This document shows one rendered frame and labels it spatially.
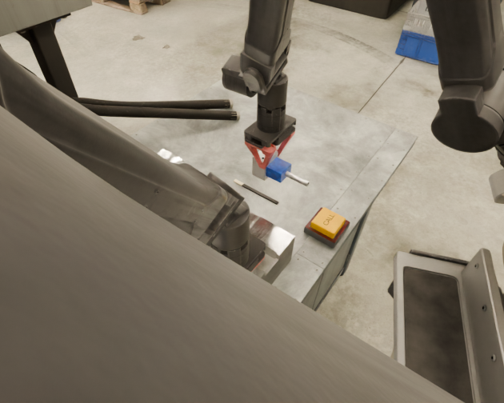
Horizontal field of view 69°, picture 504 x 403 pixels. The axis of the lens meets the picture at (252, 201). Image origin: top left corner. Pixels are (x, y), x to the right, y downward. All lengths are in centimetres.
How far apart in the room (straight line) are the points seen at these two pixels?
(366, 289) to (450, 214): 72
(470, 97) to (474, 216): 186
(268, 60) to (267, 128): 17
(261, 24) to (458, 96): 28
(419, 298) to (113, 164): 45
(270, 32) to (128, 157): 41
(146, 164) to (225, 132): 94
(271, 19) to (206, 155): 59
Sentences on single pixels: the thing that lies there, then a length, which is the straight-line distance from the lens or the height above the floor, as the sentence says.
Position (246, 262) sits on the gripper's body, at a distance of 54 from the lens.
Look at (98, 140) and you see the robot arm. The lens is 17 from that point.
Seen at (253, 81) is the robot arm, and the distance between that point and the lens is 64.
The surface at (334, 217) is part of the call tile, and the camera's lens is 87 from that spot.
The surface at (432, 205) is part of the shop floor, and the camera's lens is 226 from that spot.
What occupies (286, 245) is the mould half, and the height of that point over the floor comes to 89.
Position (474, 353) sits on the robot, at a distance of 54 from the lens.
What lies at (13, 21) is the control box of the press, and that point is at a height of 110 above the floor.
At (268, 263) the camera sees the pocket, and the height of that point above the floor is 86.
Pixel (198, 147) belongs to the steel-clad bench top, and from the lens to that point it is 109.
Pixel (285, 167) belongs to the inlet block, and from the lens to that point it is 81.
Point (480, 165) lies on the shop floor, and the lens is 268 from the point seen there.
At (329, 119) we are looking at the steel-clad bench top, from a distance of 124.
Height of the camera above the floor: 148
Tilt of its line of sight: 47 degrees down
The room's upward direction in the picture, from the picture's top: 2 degrees clockwise
